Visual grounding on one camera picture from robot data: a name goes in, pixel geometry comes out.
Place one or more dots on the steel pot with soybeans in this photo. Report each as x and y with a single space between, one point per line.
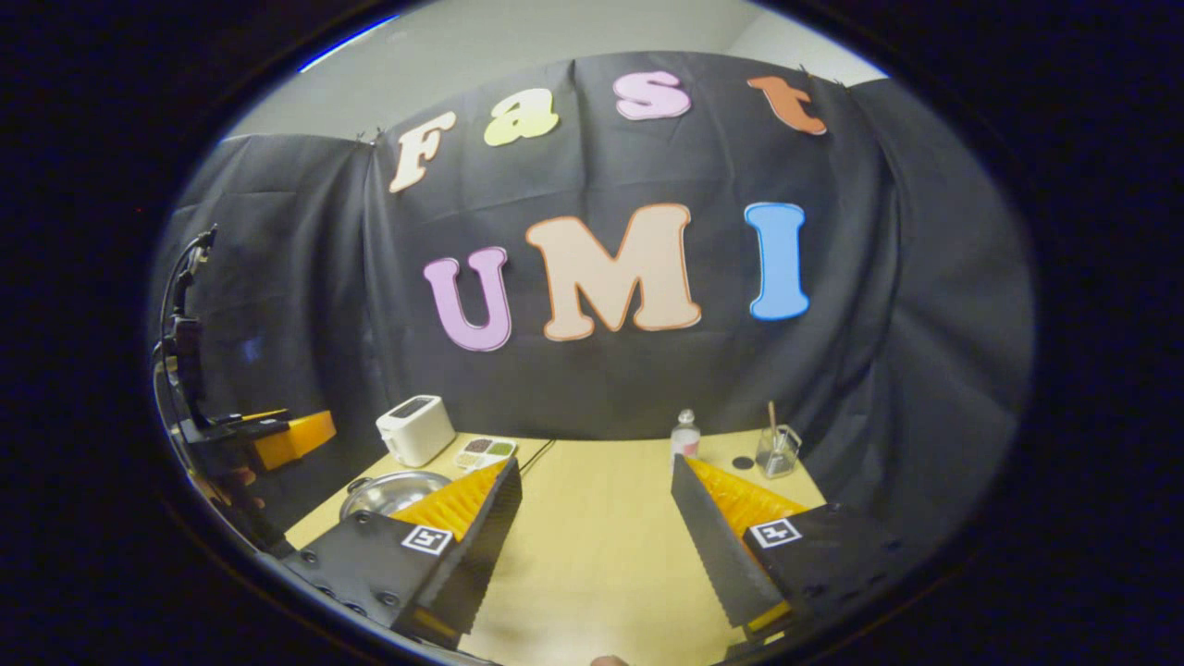
393 490

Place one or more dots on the clear plastic bottle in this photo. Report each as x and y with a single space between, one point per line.
685 439

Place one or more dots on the metal cloth clip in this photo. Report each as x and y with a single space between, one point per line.
370 137

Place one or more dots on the white toaster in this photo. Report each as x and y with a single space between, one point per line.
416 430

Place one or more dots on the wooden stick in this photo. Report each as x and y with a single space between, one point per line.
772 416

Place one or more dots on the clear glass cup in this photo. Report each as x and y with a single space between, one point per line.
779 458

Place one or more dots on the white divided dish of beans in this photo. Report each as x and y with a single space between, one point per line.
486 453

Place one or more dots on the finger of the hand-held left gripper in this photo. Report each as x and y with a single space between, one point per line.
296 439

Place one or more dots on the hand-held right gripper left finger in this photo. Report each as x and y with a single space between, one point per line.
481 546

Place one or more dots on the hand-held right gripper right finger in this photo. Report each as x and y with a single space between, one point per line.
717 546

